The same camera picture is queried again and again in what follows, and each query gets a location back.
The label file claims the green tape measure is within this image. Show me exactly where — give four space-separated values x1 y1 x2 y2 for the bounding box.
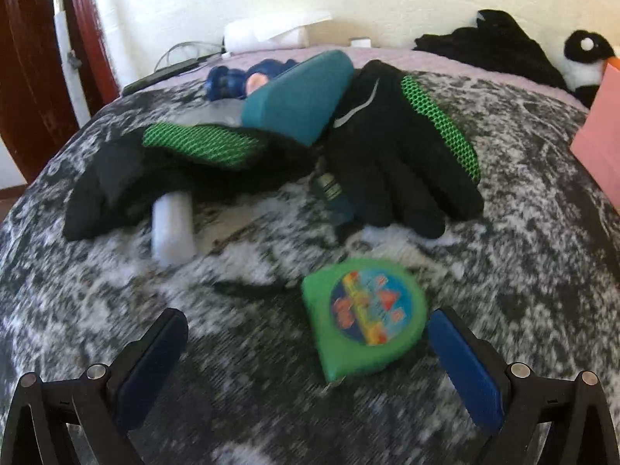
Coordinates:
301 258 428 383

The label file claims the black green glove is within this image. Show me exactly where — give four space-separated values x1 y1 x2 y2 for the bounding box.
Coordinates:
63 123 315 241
319 60 484 239

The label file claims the black white speckled blanket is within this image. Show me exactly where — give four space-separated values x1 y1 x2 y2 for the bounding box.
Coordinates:
1 74 619 464

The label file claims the pink storage box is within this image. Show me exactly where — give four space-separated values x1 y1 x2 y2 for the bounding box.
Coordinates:
571 59 620 209

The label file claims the dark red wooden door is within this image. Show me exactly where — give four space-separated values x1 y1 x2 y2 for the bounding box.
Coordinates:
1 0 120 182

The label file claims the blue toy figure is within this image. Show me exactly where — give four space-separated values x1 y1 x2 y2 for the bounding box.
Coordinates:
205 59 297 101

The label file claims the black power strip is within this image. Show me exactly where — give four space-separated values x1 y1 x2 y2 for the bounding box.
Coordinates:
121 59 201 96

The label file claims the teal glasses case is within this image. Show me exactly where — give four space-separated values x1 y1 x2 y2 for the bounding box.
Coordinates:
241 50 354 147

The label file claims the black garment on bed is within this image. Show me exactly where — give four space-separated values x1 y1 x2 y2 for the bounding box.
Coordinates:
414 9 567 90

